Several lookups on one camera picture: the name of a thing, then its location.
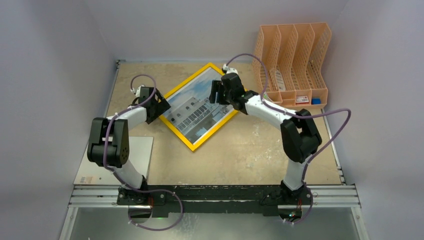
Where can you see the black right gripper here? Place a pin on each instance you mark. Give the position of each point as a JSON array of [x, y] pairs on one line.
[[220, 92]]

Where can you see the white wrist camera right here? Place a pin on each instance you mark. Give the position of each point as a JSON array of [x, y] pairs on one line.
[[228, 70]]

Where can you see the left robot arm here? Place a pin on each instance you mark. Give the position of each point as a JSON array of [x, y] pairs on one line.
[[109, 141]]

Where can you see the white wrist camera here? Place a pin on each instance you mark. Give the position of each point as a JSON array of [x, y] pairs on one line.
[[228, 70], [136, 89]]

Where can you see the building and sky photo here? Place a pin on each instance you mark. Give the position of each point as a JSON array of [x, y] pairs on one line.
[[198, 106]]

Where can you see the clear acrylic sheet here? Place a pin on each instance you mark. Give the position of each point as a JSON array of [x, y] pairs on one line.
[[198, 106]]

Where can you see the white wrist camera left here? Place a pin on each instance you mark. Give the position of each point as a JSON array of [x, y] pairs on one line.
[[136, 89]]

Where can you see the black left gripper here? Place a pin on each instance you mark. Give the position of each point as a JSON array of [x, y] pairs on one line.
[[162, 107]]

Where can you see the red white small box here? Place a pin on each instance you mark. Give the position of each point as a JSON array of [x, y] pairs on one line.
[[302, 99]]

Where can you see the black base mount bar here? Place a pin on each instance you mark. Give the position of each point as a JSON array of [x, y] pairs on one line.
[[275, 200]]

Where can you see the blue small object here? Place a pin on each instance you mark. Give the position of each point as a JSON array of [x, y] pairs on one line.
[[316, 101]]

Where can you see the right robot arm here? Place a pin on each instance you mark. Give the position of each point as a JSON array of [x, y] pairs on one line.
[[299, 133]]

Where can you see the orange plastic file organizer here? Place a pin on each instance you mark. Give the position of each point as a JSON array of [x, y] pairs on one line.
[[298, 51]]

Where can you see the white label card in organizer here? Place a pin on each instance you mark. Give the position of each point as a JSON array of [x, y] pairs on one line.
[[278, 79]]

